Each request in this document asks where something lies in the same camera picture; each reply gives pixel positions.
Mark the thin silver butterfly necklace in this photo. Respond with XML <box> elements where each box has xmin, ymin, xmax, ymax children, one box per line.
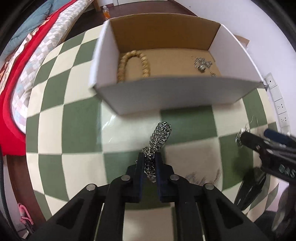
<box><xmin>235</xmin><ymin>115</ymin><xmax>260</xmax><ymax>147</ymax></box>

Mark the thick silver chainmail bracelet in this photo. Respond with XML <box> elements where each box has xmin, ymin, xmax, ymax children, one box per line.
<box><xmin>141</xmin><ymin>121</ymin><xmax>173</xmax><ymax>183</ymax></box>

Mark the black smart band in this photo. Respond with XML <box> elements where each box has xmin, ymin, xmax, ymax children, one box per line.
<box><xmin>234</xmin><ymin>167</ymin><xmax>266</xmax><ymax>211</ymax></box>

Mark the silver charm jewelry cluster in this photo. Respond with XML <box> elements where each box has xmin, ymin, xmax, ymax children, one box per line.
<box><xmin>194</xmin><ymin>57</ymin><xmax>217</xmax><ymax>77</ymax></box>

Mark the white cardboard jewelry box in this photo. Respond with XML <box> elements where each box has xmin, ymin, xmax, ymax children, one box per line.
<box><xmin>89</xmin><ymin>13</ymin><xmax>263</xmax><ymax>115</ymax></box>

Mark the green checkered tablecloth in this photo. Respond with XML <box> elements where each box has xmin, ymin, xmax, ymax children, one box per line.
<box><xmin>26</xmin><ymin>27</ymin><xmax>277</xmax><ymax>219</ymax></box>

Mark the brown cardboard box on floor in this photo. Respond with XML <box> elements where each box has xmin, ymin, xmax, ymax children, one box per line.
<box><xmin>234</xmin><ymin>35</ymin><xmax>250</xmax><ymax>49</ymax></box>

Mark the red bed blanket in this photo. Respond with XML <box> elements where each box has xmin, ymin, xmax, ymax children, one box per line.
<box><xmin>0</xmin><ymin>0</ymin><xmax>77</xmax><ymax>156</ymax></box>

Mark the patchwork checkered quilt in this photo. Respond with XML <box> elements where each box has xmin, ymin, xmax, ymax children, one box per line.
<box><xmin>4</xmin><ymin>1</ymin><xmax>93</xmax><ymax>136</ymax></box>

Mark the orange drink bottle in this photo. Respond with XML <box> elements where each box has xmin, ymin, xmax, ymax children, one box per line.
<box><xmin>102</xmin><ymin>6</ymin><xmax>110</xmax><ymax>20</ymax></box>

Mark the teal blue duvet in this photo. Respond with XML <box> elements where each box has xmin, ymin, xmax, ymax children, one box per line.
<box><xmin>1</xmin><ymin>1</ymin><xmax>69</xmax><ymax>61</ymax></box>

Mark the white wall power strip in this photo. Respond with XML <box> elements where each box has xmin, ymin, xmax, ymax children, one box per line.
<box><xmin>264</xmin><ymin>73</ymin><xmax>290</xmax><ymax>135</ymax></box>

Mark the wooden bead bracelet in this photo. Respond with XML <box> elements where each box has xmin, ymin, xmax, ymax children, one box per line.
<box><xmin>117</xmin><ymin>50</ymin><xmax>152</xmax><ymax>83</ymax></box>

